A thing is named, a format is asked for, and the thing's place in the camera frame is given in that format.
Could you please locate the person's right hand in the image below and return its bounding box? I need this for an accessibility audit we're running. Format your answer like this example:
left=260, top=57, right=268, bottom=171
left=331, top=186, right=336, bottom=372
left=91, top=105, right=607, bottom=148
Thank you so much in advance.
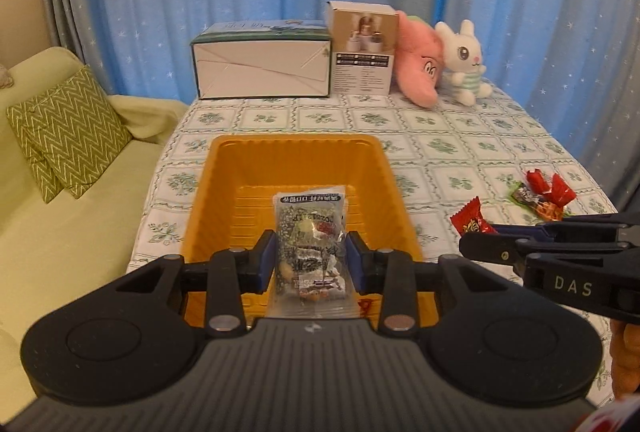
left=608, top=318, right=640, bottom=401

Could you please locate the clear mixed nut packet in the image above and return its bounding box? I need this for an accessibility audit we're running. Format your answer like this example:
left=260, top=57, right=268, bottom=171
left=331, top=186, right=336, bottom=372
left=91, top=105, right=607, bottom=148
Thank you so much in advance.
left=265, top=184, right=362, bottom=320

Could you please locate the clear packet with brown snack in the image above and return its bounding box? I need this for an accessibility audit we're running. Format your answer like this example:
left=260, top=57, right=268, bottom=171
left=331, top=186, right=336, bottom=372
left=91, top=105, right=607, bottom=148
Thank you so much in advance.
left=532, top=203, right=567, bottom=221

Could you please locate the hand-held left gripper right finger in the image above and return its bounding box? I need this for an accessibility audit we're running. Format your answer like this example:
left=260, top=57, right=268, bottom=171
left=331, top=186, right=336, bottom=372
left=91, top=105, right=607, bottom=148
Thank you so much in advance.
left=346, top=231, right=522, bottom=338

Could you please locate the green zigzag pillow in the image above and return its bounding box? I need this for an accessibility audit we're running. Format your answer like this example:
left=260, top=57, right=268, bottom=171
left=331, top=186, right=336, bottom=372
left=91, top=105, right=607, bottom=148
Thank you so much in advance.
left=6, top=64, right=134, bottom=201
left=20, top=139, right=67, bottom=205

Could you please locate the red wrapped candy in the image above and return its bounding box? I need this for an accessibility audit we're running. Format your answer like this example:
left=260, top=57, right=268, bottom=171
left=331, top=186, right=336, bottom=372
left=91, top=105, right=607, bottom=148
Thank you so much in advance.
left=546, top=174, right=577, bottom=209
left=525, top=169, right=552, bottom=196

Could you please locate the red snack packet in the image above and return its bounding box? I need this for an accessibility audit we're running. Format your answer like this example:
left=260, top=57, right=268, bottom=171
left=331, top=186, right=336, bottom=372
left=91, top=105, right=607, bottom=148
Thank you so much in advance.
left=450, top=196, right=499, bottom=239

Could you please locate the orange plastic tray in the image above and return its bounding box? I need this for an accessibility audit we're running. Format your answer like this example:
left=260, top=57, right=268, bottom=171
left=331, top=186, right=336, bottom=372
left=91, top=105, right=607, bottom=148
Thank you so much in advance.
left=177, top=135, right=441, bottom=331

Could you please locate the white rabbit plush toy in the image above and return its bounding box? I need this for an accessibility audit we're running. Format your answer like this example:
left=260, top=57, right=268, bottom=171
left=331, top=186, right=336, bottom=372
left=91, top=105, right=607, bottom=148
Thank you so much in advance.
left=433, top=19, right=494, bottom=105

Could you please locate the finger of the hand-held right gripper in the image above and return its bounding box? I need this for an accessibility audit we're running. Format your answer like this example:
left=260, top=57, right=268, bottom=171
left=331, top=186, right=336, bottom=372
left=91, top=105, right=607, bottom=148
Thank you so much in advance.
left=458, top=234, right=640, bottom=269
left=487, top=211, right=640, bottom=243

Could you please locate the white green carton box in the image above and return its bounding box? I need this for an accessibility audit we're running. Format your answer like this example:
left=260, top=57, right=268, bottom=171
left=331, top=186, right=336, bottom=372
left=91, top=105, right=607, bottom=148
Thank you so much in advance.
left=189, top=18, right=334, bottom=100

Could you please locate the green black snack packet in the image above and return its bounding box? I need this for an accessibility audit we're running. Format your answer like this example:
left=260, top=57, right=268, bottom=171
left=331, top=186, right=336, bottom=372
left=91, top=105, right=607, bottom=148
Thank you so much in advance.
left=509, top=182, right=545, bottom=209

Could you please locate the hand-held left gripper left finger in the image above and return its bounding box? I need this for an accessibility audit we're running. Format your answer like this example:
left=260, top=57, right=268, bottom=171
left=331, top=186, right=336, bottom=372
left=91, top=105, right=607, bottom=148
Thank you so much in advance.
left=116, top=231, right=277, bottom=339

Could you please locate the green floral checked tablecloth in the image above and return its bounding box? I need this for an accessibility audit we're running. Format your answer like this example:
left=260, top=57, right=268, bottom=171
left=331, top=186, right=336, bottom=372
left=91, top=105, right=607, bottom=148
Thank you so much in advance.
left=127, top=80, right=622, bottom=329

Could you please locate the light green sofa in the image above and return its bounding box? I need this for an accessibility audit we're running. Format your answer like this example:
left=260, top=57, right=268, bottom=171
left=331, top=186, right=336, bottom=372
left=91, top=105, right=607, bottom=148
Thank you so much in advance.
left=0, top=46, right=192, bottom=409

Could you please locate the pink star plush toy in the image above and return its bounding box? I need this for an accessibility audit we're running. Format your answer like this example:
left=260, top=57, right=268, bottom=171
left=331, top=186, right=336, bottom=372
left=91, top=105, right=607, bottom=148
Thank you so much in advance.
left=391, top=10, right=447, bottom=109

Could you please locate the small brown white box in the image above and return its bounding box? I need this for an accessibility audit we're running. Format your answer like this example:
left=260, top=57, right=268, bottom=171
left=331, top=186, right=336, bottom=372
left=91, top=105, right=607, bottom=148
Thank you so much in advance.
left=324, top=0, right=400, bottom=95

